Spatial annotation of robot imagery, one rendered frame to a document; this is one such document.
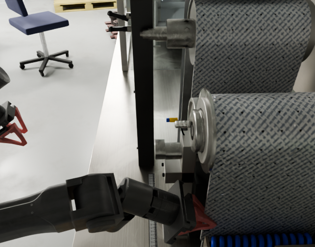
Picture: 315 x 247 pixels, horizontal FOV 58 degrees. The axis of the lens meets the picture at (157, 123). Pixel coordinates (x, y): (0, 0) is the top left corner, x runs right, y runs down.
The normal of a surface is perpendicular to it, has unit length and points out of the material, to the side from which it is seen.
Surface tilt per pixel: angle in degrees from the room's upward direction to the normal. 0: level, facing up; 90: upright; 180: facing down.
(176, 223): 60
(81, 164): 0
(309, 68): 90
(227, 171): 90
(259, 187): 90
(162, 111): 0
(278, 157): 90
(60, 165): 0
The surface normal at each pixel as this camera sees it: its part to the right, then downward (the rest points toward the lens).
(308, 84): -1.00, 0.02
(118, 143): 0.00, -0.81
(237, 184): 0.04, 0.59
